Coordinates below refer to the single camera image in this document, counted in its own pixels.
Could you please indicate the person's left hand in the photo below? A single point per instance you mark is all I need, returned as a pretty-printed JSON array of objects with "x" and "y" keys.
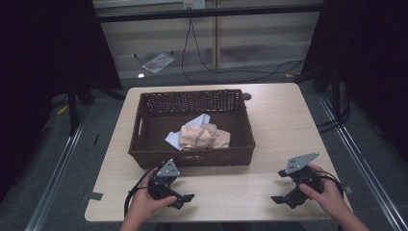
[{"x": 141, "y": 205}]

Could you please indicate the person's right hand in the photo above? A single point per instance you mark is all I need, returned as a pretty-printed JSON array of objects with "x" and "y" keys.
[{"x": 330, "y": 199}]

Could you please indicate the grey tape strip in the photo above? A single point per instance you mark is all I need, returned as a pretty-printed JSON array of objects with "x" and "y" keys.
[
  {"x": 94, "y": 196},
  {"x": 347, "y": 189}
]

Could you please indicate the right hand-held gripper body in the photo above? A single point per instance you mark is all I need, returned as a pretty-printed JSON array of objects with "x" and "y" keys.
[{"x": 303, "y": 179}]

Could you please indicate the black curtain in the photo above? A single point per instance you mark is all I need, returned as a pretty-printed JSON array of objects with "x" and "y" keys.
[
  {"x": 38, "y": 64},
  {"x": 369, "y": 64}
]

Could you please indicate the brown wicker basket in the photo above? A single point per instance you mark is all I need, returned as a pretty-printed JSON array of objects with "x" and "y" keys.
[{"x": 192, "y": 159}]

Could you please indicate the clear plastic bag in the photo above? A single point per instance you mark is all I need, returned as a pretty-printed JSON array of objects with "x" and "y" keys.
[{"x": 158, "y": 62}]

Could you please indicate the yellow floor tape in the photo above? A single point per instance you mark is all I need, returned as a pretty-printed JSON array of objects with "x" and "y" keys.
[{"x": 62, "y": 109}]

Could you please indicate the metal floor rail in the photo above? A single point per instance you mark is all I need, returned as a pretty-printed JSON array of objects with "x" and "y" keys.
[
  {"x": 365, "y": 166},
  {"x": 53, "y": 183}
]

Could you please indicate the white wall power socket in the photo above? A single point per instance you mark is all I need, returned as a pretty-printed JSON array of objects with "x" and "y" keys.
[{"x": 194, "y": 4}]

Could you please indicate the pale blue cloth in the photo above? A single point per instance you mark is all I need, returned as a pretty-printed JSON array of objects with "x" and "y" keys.
[{"x": 173, "y": 139}]

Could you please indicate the wooden upright post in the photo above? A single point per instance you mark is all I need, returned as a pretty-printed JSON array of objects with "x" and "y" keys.
[{"x": 217, "y": 38}]

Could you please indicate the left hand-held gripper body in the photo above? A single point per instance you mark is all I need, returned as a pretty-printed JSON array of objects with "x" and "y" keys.
[{"x": 167, "y": 171}]

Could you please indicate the black metal stand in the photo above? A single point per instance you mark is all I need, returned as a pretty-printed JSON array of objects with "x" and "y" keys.
[{"x": 73, "y": 109}]

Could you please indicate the black horizontal bar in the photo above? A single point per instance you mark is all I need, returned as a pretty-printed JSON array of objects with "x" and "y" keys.
[{"x": 208, "y": 12}]

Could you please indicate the peach cloth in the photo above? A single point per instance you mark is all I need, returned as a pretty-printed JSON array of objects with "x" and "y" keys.
[{"x": 198, "y": 136}]

